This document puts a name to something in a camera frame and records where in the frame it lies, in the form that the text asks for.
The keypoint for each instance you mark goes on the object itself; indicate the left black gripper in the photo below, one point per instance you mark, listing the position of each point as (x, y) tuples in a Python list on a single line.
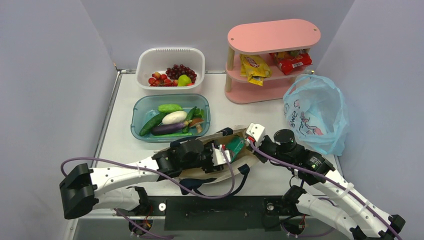
[(210, 149)]

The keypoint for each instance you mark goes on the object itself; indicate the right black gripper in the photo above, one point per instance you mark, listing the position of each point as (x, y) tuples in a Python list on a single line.
[(267, 138)]

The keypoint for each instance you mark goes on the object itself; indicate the purple eggplant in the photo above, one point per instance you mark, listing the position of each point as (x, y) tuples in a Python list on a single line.
[(166, 129)]

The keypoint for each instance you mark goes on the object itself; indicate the beige canvas tote bag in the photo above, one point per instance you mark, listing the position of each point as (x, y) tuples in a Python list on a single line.
[(192, 179)]

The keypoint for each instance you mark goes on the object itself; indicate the teal packet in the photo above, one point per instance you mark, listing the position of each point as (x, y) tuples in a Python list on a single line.
[(235, 146)]

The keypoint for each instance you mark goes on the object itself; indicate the dark green cucumber from bag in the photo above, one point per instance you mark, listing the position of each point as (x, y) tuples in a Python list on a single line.
[(153, 122)]

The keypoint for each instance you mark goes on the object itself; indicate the blue plastic grocery bag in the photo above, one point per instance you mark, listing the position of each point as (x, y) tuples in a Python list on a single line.
[(316, 111)]

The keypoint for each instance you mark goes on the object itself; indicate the red snack packet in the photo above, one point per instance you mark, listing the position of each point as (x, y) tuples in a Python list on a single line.
[(293, 60)]

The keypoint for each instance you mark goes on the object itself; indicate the yellow snack packet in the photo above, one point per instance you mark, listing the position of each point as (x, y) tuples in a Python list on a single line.
[(254, 69)]

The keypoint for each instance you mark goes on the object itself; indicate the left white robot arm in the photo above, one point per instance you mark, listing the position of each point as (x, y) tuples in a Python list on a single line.
[(86, 188)]

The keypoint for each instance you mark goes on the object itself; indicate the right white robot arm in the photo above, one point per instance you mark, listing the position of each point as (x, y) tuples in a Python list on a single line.
[(353, 215)]

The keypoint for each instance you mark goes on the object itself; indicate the long green okra pod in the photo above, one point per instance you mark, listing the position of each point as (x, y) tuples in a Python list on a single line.
[(173, 135)]

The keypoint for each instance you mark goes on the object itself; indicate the brown mushroom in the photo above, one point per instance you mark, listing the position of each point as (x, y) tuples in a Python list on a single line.
[(197, 124)]

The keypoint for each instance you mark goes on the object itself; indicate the green leafy vegetable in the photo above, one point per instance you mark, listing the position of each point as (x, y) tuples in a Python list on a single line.
[(199, 113)]

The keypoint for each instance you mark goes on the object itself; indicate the blue transparent tray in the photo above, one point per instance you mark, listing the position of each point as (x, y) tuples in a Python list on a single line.
[(147, 107)]

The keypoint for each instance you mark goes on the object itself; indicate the green bumpy cucumber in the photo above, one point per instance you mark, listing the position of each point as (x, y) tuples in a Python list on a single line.
[(169, 108)]

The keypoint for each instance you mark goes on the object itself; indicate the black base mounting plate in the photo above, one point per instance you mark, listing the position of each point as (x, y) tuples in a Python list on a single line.
[(236, 213)]

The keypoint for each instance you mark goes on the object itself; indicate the red cherries pile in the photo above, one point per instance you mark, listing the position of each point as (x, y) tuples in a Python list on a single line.
[(162, 80)]

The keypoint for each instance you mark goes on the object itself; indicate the red grape bunch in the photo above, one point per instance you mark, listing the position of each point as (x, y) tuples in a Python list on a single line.
[(176, 71)]

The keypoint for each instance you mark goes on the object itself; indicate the white plastic basket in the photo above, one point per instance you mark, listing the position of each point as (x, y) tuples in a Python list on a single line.
[(160, 58)]

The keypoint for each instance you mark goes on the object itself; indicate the pink three-tier shelf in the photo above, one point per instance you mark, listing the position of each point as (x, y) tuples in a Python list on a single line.
[(263, 39)]

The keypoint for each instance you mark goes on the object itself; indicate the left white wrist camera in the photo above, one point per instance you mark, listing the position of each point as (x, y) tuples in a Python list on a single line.
[(221, 155)]

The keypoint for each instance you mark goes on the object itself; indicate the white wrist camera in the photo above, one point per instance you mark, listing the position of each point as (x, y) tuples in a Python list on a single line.
[(221, 155), (255, 132)]

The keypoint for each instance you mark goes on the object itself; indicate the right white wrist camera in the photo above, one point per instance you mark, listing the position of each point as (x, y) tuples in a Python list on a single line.
[(255, 132)]

